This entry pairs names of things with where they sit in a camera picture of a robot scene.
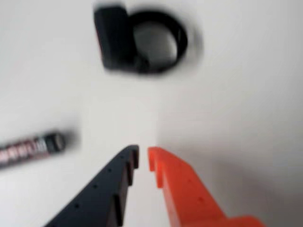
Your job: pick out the dark navy gripper finger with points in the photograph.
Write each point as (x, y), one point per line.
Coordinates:
(99, 201)

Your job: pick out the black AAA battery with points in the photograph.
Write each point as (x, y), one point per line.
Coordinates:
(26, 150)

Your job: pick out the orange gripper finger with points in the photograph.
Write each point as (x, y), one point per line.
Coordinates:
(187, 198)

